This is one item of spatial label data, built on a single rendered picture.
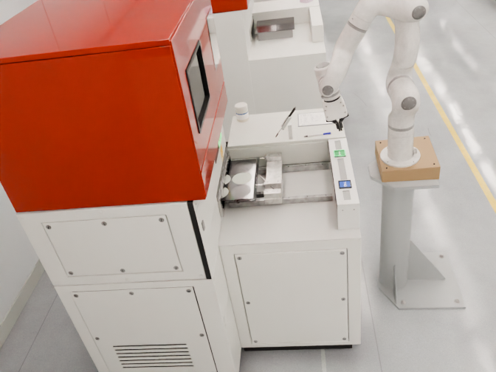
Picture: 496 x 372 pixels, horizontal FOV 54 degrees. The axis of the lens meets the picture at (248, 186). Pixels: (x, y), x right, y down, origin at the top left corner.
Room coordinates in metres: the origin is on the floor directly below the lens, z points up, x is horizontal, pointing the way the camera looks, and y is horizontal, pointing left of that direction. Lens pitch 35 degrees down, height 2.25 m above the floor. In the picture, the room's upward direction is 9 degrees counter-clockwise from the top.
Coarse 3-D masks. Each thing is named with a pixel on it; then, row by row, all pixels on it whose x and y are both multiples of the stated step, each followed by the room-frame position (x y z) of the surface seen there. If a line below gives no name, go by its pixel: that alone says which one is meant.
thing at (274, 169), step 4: (268, 164) 2.12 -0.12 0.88; (272, 164) 2.11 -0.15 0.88; (276, 164) 2.11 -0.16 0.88; (280, 164) 2.10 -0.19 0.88; (268, 168) 2.08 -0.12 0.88; (272, 168) 2.07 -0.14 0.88; (276, 168) 2.07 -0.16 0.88; (280, 168) 2.06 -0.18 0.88; (268, 172) 2.04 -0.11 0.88; (272, 172) 2.04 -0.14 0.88; (276, 172) 2.03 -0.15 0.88; (280, 172) 2.03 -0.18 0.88; (268, 176) 2.00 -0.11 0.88; (272, 176) 2.00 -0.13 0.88; (276, 176) 1.99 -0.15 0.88; (280, 176) 1.99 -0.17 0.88; (276, 188) 1.89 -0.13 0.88; (280, 188) 1.89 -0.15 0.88; (268, 200) 1.82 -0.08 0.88; (272, 200) 1.81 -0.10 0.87; (276, 200) 1.81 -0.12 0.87; (280, 200) 1.81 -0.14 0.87
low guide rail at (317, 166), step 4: (308, 164) 2.10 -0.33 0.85; (312, 164) 2.10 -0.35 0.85; (316, 164) 2.09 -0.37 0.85; (320, 164) 2.09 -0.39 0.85; (324, 164) 2.08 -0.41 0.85; (260, 168) 2.14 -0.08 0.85; (264, 168) 2.13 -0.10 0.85; (284, 168) 2.11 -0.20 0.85; (288, 168) 2.10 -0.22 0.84; (292, 168) 2.10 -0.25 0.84; (296, 168) 2.10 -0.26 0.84; (300, 168) 2.09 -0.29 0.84; (304, 168) 2.09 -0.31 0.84; (308, 168) 2.09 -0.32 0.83; (312, 168) 2.08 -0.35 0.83; (316, 168) 2.08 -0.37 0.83; (320, 168) 2.08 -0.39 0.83; (324, 168) 2.07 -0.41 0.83; (260, 172) 2.13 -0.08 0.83; (264, 172) 2.12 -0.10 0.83; (284, 172) 2.11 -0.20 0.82
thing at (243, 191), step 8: (240, 160) 2.17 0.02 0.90; (248, 160) 2.15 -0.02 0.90; (232, 168) 2.10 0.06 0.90; (240, 168) 2.09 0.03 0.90; (248, 168) 2.08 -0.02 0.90; (232, 176) 2.03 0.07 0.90; (232, 184) 1.96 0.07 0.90; (248, 184) 1.94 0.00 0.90; (232, 192) 1.89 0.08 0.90; (240, 192) 1.88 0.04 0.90; (248, 192) 1.87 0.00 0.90; (224, 200) 1.84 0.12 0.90
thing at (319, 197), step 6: (282, 198) 1.85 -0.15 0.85; (288, 198) 1.84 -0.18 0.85; (294, 198) 1.83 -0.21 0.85; (300, 198) 1.83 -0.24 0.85; (306, 198) 1.82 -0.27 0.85; (312, 198) 1.82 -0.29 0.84; (318, 198) 1.81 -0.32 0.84; (324, 198) 1.81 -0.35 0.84; (330, 198) 1.81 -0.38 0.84; (234, 204) 1.88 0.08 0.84; (240, 204) 1.87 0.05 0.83; (246, 204) 1.87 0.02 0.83; (252, 204) 1.86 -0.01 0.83; (258, 204) 1.86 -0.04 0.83; (264, 204) 1.85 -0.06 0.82; (270, 204) 1.85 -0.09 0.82
